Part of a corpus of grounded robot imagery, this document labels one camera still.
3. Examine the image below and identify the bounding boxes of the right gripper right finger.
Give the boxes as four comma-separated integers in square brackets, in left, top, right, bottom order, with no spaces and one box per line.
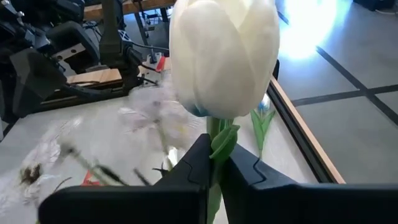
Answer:
[219,143,398,224]

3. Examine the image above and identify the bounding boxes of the small red tag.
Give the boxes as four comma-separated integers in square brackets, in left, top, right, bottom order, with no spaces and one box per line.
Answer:
[155,55,167,73]

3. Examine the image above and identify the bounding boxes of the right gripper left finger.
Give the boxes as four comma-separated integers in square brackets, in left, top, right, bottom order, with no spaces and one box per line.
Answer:
[37,133,214,224]

